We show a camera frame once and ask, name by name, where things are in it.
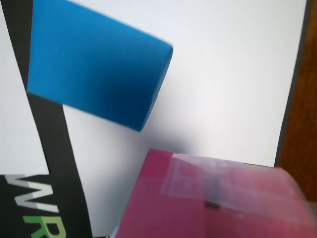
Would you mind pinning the white paper sheet marked 1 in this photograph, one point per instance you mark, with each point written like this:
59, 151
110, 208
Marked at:
15, 111

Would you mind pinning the plastic gripper finger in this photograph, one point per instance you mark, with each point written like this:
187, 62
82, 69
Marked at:
113, 233

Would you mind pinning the blue paper box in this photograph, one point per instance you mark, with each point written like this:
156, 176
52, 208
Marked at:
94, 62

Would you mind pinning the red paper box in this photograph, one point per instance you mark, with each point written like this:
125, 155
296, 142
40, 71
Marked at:
198, 210

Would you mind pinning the black mat with WROB print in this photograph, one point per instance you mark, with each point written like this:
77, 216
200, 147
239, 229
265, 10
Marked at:
57, 148

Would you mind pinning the white paper sheet marked HOME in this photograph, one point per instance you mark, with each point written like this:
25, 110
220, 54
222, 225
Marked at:
223, 86

